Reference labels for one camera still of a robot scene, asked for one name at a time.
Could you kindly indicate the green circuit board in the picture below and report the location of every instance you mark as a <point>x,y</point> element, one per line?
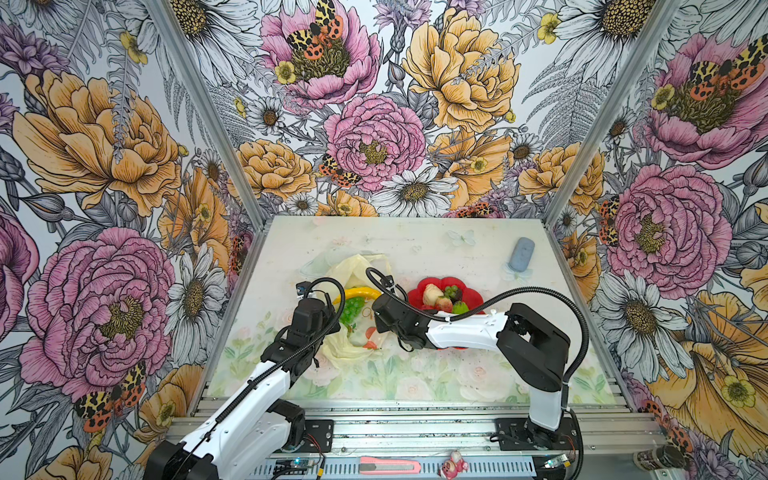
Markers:
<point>557,462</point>
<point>296,466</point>

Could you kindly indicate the dark cylindrical can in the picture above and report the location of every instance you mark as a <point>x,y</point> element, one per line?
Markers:
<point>660,458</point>

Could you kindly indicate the green circuit board left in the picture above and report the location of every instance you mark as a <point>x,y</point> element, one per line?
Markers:
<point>296,466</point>

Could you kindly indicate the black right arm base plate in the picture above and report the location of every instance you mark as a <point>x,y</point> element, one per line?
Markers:
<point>519,434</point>

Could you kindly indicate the pink utility knife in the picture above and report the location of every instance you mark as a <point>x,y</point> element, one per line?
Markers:
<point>388,466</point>

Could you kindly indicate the white fake garlic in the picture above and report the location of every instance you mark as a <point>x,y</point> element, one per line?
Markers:
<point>431,294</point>

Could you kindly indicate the red flower-shaped plate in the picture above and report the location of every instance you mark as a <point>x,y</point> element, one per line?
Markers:
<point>470,296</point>

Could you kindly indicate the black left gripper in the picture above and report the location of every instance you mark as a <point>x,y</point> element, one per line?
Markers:
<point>332,325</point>

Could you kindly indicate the red fake cabbage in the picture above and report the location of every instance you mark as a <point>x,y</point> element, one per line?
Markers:
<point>444,304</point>

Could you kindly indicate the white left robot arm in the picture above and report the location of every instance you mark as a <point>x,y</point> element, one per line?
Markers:
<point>255,421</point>

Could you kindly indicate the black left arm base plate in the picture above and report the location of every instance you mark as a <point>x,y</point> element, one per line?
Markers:
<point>319,434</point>

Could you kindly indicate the small pink figurine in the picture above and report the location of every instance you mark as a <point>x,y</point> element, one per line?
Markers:
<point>453,466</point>

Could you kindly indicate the green fake grapes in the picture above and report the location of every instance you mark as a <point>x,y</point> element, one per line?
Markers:
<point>352,309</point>

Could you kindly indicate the green circuit board right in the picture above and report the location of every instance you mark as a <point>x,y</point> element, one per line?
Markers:
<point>557,462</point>

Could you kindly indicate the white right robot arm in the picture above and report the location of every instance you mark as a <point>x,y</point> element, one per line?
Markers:
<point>534,347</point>

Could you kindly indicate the grey fabric glasses case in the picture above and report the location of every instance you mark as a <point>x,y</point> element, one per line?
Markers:
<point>521,255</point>

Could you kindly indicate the aluminium rail frame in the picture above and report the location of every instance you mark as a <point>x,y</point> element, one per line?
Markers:
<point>406,429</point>

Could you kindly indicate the yellow fake banana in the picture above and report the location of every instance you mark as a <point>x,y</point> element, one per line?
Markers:
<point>365,293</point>

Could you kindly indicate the yellowish plastic bag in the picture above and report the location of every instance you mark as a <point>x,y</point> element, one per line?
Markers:
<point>349,347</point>

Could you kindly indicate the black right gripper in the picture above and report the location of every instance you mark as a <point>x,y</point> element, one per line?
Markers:
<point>379,324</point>

